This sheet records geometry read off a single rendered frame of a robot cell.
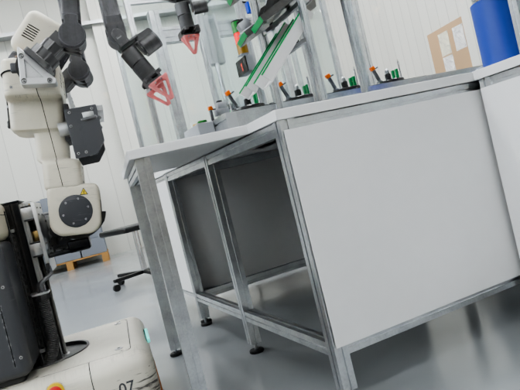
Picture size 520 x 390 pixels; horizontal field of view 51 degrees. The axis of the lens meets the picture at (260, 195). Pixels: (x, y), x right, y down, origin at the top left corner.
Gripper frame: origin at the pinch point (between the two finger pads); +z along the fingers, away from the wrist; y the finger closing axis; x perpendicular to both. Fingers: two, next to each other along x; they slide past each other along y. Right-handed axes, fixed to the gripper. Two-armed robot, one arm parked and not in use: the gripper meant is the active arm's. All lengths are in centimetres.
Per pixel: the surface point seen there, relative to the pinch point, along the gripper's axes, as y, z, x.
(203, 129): 2.9, 30.4, 4.3
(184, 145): -45, 39, 28
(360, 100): -70, 41, -21
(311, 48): -49, 18, -22
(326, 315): -69, 97, 8
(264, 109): -11.8, 29.7, -17.2
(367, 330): -70, 105, -3
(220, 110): 36.6, 19.5, -18.0
